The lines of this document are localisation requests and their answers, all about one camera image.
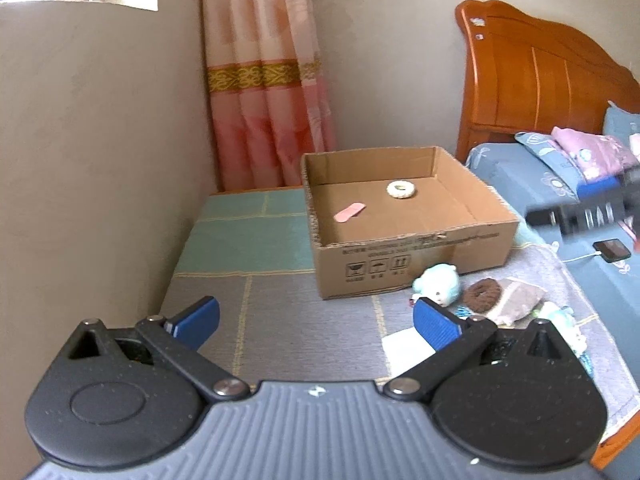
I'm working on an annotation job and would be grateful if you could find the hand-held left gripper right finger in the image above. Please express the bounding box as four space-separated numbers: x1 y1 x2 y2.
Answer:
382 297 583 403

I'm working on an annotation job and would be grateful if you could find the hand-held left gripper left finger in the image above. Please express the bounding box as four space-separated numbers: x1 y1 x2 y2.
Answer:
52 296 251 403

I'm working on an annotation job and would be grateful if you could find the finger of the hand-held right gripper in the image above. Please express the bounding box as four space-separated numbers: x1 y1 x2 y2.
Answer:
527 204 568 233

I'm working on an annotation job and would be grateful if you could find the cardboard box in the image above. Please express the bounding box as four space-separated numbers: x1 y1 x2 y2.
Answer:
300 146 521 301

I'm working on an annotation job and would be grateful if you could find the blue-haired doll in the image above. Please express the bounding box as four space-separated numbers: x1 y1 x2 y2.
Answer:
532 301 593 376

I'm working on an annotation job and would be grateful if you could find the white paper sheet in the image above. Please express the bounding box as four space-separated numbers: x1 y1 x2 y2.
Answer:
381 327 436 378

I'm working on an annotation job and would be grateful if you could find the black smartphone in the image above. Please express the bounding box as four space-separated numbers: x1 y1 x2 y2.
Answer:
593 240 632 263

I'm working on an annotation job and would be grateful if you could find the light blue plush toy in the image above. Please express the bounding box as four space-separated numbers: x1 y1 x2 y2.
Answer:
411 264 462 308

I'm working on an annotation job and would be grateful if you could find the blue floral bed sheet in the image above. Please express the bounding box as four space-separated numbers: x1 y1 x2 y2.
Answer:
465 142 640 361

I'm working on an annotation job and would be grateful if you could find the purple floral quilt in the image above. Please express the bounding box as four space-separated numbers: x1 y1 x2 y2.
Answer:
550 126 640 181

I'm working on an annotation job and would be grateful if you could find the brown scrunchie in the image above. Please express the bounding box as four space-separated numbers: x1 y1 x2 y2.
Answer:
462 279 503 316

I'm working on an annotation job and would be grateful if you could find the blue floral pillow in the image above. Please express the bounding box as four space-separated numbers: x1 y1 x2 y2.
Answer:
515 131 588 196

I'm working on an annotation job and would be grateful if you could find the plain blue pillow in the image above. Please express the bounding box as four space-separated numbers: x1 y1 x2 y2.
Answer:
602 101 640 137

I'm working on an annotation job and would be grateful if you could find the wooden bed headboard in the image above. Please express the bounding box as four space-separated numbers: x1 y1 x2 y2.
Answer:
455 0 640 166

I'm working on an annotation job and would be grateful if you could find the pink strip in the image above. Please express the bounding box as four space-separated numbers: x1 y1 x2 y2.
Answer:
334 202 367 223

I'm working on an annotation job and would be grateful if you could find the pink patterned curtain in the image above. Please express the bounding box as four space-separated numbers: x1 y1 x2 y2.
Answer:
200 0 337 193

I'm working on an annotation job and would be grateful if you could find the white charging cable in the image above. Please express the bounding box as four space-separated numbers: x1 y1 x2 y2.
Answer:
552 242 598 264

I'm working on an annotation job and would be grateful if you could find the white ring toy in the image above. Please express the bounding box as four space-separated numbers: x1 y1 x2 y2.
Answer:
386 180 417 200

